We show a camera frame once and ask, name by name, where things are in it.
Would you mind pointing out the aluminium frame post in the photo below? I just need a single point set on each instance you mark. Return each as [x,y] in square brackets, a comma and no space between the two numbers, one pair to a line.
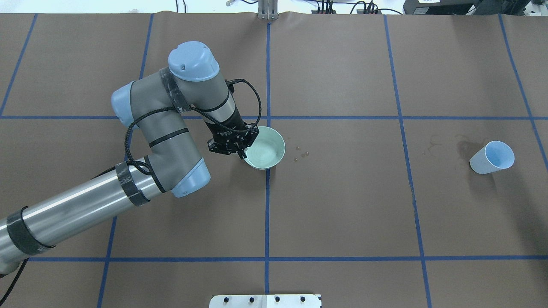
[268,10]

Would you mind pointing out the light green ceramic bowl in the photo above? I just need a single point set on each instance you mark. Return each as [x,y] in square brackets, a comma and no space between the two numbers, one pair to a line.
[267,150]

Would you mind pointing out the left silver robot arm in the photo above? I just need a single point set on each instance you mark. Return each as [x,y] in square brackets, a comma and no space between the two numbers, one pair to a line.
[161,153]

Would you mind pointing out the black power supply box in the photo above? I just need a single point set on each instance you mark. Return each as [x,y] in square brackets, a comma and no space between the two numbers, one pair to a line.
[437,7]

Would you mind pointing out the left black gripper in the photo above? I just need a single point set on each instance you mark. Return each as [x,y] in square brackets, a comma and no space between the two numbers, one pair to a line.
[228,125]

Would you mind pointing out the light blue paper cup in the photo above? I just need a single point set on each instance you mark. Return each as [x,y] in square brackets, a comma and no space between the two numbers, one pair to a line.
[494,156]

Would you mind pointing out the white camera pole base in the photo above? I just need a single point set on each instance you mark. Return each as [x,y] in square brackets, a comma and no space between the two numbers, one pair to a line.
[267,301]

